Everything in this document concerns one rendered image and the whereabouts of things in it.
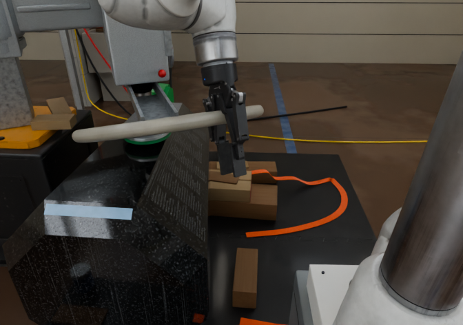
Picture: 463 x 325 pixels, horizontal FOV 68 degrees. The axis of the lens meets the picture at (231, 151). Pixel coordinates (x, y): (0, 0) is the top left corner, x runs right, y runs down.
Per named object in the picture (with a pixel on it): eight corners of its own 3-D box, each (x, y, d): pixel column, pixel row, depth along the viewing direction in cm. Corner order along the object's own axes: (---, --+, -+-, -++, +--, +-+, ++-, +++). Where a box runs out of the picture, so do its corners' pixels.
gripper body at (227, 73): (244, 60, 71) (250, 105, 72) (222, 67, 78) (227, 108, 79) (213, 62, 67) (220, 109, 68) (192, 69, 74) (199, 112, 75)
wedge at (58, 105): (47, 107, 212) (45, 99, 209) (65, 104, 217) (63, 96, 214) (54, 118, 197) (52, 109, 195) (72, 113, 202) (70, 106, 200)
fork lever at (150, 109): (115, 80, 168) (113, 69, 166) (154, 76, 174) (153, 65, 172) (131, 133, 110) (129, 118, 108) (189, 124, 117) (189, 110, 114)
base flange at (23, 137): (-59, 147, 174) (-62, 138, 172) (3, 111, 217) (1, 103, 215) (36, 149, 172) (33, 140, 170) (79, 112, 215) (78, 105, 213)
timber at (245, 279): (255, 308, 175) (256, 292, 169) (232, 307, 176) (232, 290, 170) (257, 264, 201) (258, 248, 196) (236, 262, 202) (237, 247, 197)
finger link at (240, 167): (240, 142, 74) (242, 142, 73) (244, 173, 75) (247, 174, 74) (229, 144, 72) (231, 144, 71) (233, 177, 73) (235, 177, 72)
